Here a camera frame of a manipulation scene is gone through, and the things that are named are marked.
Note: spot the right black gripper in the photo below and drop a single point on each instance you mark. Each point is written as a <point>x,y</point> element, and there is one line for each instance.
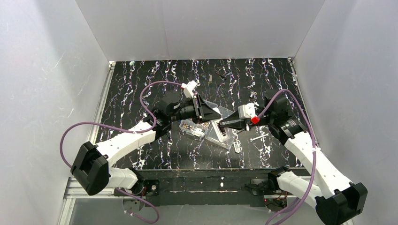
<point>246,123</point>

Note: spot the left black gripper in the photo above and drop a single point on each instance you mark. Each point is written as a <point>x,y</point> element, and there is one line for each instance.
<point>198,107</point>

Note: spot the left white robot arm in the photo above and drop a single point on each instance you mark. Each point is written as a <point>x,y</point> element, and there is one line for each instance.
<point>93,165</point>

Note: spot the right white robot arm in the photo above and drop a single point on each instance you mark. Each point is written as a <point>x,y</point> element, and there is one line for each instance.
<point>334,197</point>

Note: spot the clear plastic screw box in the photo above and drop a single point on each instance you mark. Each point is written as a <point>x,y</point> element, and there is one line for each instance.
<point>207,131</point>

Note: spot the small silver wrench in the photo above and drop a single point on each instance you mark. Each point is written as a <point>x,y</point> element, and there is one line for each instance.
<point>258,137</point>

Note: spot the black hex key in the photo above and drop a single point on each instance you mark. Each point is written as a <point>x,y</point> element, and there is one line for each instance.
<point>223,77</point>

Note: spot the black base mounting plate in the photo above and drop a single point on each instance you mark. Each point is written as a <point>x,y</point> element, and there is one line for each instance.
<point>210,187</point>

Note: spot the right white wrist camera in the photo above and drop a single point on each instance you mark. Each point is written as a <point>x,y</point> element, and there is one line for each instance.
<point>248,114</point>

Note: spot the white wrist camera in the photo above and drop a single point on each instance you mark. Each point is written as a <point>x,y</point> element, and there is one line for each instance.
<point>188,88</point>
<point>248,114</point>

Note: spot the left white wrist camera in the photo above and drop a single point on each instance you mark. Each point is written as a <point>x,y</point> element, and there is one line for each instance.
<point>188,88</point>

